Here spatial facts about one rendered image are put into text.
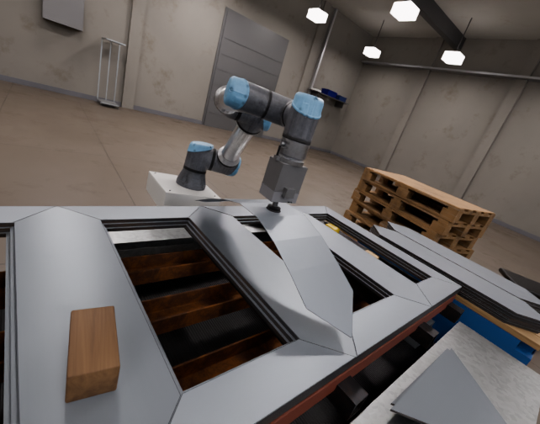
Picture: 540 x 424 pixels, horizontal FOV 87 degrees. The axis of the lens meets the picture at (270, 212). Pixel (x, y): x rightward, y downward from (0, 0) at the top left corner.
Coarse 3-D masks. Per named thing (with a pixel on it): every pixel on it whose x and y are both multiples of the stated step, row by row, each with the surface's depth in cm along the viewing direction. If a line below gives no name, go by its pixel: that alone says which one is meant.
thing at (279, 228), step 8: (272, 216) 73; (280, 216) 75; (288, 216) 77; (296, 216) 79; (304, 216) 82; (264, 224) 69; (272, 224) 71; (280, 224) 73; (288, 224) 74; (296, 224) 76; (304, 224) 78; (272, 232) 68; (280, 232) 70; (288, 232) 71; (296, 232) 73; (304, 232) 75; (312, 232) 77; (280, 240) 67
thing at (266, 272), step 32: (0, 224) 66; (128, 224) 84; (160, 224) 91; (192, 224) 96; (224, 224) 101; (224, 256) 81; (256, 256) 87; (384, 256) 125; (256, 288) 72; (288, 288) 76; (288, 320) 65; (320, 320) 68; (416, 320) 84; (352, 352) 61; (320, 384) 53
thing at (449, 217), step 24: (360, 192) 369; (384, 192) 380; (408, 192) 310; (432, 192) 320; (360, 216) 368; (384, 216) 333; (408, 216) 308; (432, 216) 352; (456, 216) 269; (480, 216) 313; (432, 240) 282; (456, 240) 301
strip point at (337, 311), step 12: (324, 300) 63; (336, 300) 65; (348, 300) 68; (312, 312) 59; (324, 312) 61; (336, 312) 63; (348, 312) 65; (336, 324) 61; (348, 324) 63; (348, 336) 61
